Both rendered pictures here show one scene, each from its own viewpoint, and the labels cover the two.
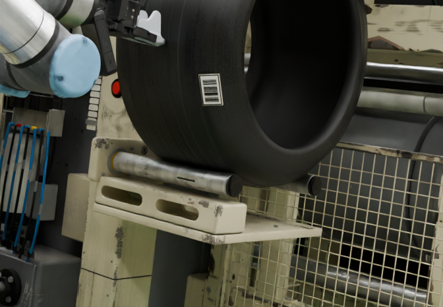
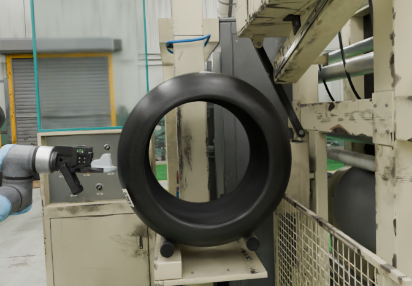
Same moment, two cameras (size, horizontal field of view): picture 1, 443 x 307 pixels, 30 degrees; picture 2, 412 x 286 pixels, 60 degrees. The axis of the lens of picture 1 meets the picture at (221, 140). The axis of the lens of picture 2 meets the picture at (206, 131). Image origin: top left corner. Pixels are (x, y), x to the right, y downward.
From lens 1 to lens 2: 1.31 m
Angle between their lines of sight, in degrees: 44
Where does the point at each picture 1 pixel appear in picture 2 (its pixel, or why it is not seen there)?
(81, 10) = (42, 167)
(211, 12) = (121, 153)
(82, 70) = not seen: outside the picture
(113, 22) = (71, 167)
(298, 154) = (217, 228)
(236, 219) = (171, 270)
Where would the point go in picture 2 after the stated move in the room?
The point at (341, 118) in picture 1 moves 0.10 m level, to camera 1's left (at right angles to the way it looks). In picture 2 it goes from (261, 199) to (236, 194)
